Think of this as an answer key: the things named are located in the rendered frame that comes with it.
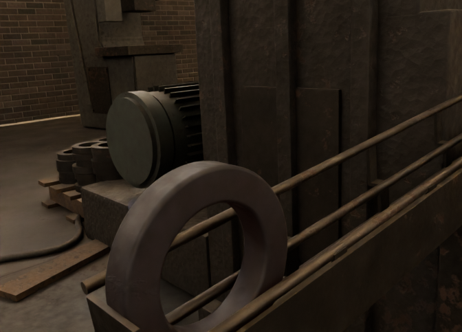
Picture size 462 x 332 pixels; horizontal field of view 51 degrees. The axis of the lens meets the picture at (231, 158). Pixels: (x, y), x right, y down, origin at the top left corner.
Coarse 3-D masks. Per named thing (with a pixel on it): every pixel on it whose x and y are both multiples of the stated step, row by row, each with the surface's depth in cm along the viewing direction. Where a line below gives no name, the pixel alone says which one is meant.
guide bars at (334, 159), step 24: (456, 96) 86; (408, 120) 75; (360, 144) 67; (312, 168) 60; (408, 168) 72; (384, 192) 69; (216, 216) 50; (336, 216) 61; (288, 240) 56; (288, 264) 56; (96, 288) 41; (216, 288) 48; (192, 312) 46
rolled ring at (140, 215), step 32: (160, 192) 38; (192, 192) 39; (224, 192) 41; (256, 192) 44; (128, 224) 37; (160, 224) 37; (256, 224) 45; (128, 256) 36; (160, 256) 37; (256, 256) 47; (128, 288) 36; (256, 288) 46; (160, 320) 38
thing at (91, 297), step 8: (88, 296) 39; (88, 304) 39; (96, 304) 38; (104, 304) 38; (96, 312) 39; (104, 312) 37; (112, 312) 37; (96, 320) 39; (104, 320) 38; (112, 320) 36; (120, 320) 36; (128, 320) 36; (96, 328) 40; (104, 328) 38; (112, 328) 37; (120, 328) 36; (128, 328) 35; (136, 328) 34
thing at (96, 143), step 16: (80, 144) 250; (96, 144) 228; (64, 160) 259; (80, 160) 240; (96, 160) 222; (64, 176) 261; (80, 176) 242; (96, 176) 229; (112, 176) 224; (64, 192) 246; (80, 192) 244; (48, 208) 268; (80, 208) 244
